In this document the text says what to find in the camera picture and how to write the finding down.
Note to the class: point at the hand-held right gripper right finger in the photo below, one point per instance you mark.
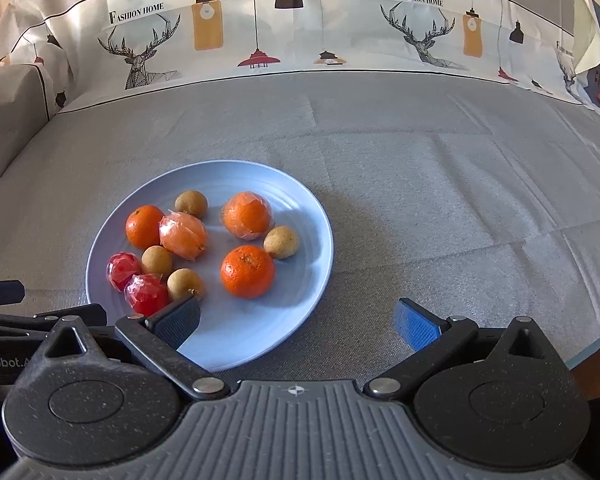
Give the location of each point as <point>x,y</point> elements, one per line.
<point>415,323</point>

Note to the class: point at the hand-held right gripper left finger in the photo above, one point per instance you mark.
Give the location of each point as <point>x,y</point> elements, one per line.
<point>177,321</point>

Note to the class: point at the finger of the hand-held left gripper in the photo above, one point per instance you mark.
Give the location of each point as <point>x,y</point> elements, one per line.
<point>2,292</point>
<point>30,323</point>

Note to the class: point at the small brown longan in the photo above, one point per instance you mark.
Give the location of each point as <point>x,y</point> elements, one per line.
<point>185,284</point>
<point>157,260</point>
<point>191,203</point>

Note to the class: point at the red plastic-wrapped fruit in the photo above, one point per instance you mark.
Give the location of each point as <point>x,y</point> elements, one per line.
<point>146,293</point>
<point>123,270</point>

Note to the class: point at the plastic-wrapped orange mandarin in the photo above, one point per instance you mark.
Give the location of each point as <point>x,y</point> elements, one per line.
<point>246,215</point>
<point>183,235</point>

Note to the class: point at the bare orange mandarin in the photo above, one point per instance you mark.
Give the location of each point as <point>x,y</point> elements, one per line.
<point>144,226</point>
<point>247,271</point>

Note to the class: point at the large brown longan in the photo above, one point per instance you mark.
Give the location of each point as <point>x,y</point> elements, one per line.
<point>281,242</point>

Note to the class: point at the blue plate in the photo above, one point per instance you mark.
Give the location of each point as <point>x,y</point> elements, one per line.
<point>215,180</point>

